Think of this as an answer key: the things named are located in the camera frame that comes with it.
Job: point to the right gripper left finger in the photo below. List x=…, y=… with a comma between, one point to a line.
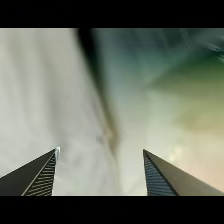
x=31, y=178

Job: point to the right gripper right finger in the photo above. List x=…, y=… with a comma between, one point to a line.
x=166, y=181

